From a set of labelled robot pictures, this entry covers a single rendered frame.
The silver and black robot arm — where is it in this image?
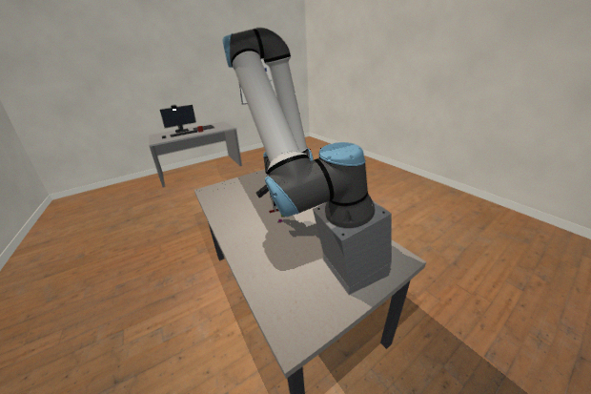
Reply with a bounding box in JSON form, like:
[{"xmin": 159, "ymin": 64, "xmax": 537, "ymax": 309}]
[{"xmin": 223, "ymin": 28, "xmax": 375, "ymax": 228}]

